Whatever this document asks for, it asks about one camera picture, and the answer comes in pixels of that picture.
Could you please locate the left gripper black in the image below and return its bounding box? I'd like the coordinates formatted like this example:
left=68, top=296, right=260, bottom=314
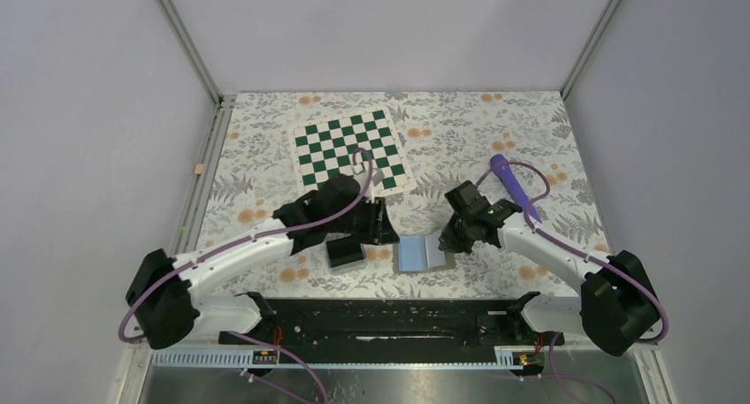
left=327, top=195, right=399, bottom=245

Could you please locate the black credit card stack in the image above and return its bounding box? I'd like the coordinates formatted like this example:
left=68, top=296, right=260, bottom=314
left=325, top=238, right=367, bottom=269

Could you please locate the beige leather card holder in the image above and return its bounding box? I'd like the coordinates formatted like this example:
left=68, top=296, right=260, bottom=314
left=394, top=230, right=456, bottom=274

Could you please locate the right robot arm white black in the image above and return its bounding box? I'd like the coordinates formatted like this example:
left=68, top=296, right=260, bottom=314
left=439, top=181, right=668, bottom=356

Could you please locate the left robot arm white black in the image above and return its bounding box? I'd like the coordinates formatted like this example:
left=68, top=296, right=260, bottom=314
left=119, top=174, right=400, bottom=350

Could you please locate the purple pen-shaped tool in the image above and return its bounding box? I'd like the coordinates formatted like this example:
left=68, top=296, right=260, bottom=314
left=489, top=154, right=530, bottom=209

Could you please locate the green white chessboard mat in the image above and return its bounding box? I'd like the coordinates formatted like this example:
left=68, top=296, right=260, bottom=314
left=287, top=107, right=417, bottom=197

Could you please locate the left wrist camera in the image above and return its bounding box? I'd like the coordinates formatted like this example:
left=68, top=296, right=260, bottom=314
left=350, top=154, right=384, bottom=187

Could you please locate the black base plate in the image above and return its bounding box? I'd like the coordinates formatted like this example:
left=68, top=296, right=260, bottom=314
left=248, top=293, right=565, bottom=364

